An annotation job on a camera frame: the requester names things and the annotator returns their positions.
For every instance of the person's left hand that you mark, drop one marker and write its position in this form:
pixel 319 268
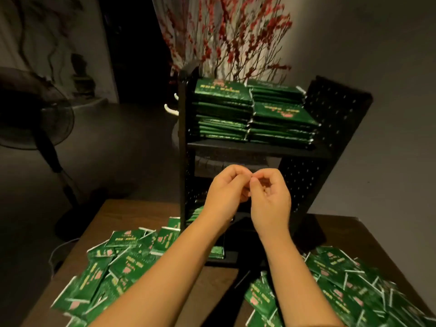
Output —
pixel 226 197

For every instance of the person's right hand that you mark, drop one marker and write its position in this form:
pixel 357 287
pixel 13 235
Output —
pixel 271 204

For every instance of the black metal shelf rack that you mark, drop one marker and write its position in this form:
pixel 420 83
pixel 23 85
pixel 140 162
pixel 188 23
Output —
pixel 337 109

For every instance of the pile of green packets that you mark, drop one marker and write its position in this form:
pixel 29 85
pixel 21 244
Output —
pixel 109 265

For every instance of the person's right forearm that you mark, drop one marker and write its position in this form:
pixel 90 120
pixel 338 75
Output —
pixel 300 286

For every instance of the person's left forearm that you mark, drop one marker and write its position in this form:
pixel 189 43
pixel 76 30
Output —
pixel 160 279

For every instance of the white hook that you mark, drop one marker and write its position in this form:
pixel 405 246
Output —
pixel 176 96
pixel 170 111

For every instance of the red berry branches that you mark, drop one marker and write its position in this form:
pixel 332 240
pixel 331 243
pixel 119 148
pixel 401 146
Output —
pixel 225 30

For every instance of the dark vase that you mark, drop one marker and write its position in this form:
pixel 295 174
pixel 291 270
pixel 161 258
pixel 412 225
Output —
pixel 83 78

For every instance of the black standing fan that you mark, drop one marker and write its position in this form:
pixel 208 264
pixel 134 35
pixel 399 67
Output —
pixel 31 109

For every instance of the bare branched tree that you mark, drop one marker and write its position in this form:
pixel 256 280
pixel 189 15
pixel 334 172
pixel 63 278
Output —
pixel 48 30

